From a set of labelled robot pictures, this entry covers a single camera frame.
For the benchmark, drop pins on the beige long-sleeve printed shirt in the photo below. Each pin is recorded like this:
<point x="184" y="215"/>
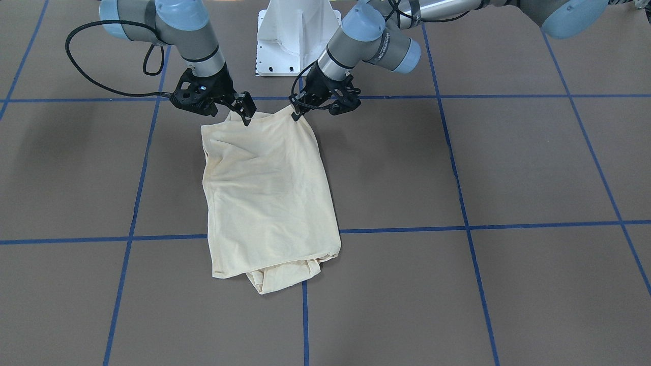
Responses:
<point x="271" y="214"/>

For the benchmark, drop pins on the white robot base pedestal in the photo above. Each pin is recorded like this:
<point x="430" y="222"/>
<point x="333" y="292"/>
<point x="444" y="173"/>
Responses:
<point x="292" y="34"/>

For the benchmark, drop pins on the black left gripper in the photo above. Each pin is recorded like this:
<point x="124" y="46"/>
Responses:
<point x="319" y="87"/>

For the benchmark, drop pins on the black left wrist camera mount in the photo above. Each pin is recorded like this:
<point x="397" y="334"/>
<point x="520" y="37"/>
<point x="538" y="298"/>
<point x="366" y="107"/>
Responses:
<point x="347" y="96"/>

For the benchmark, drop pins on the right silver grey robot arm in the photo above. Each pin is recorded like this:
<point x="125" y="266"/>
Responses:
<point x="183" y="24"/>

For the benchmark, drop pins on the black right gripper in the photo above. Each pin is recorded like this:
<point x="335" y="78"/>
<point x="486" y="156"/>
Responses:
<point x="222" y="87"/>

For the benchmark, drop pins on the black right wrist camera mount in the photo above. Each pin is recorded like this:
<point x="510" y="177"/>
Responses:
<point x="187" y="94"/>

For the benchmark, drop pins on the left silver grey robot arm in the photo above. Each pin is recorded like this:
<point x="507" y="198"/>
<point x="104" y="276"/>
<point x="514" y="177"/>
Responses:
<point x="372" y="32"/>

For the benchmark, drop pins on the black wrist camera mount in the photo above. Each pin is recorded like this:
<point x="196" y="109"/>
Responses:
<point x="187" y="94"/>
<point x="347" y="96"/>

